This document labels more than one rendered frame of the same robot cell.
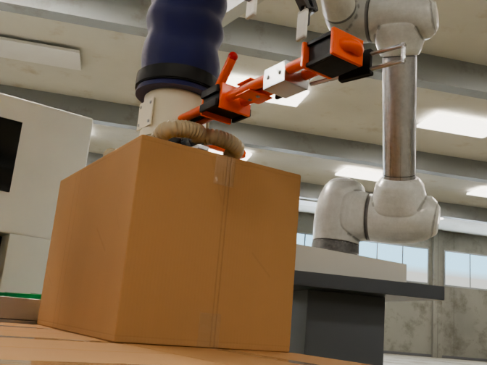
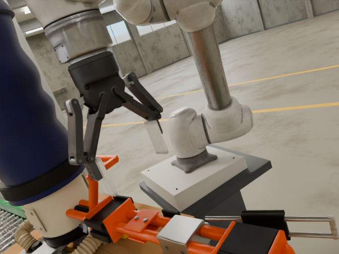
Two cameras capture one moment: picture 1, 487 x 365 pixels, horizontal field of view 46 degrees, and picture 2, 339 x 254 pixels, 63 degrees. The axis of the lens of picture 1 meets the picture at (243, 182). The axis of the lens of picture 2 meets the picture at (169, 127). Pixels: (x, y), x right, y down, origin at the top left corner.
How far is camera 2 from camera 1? 1.02 m
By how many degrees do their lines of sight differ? 31
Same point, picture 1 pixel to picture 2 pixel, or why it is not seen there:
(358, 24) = (158, 15)
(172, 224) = not seen: outside the picture
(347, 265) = (214, 181)
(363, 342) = (232, 204)
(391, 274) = (238, 168)
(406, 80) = (211, 45)
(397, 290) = (248, 181)
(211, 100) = (101, 236)
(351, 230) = (201, 146)
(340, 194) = (185, 127)
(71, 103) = not seen: outside the picture
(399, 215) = (230, 130)
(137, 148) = not seen: outside the picture
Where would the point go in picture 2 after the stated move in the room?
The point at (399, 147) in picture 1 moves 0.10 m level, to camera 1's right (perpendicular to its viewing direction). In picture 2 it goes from (218, 90) to (239, 81)
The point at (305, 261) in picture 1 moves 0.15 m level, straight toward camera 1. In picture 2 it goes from (190, 197) to (199, 216)
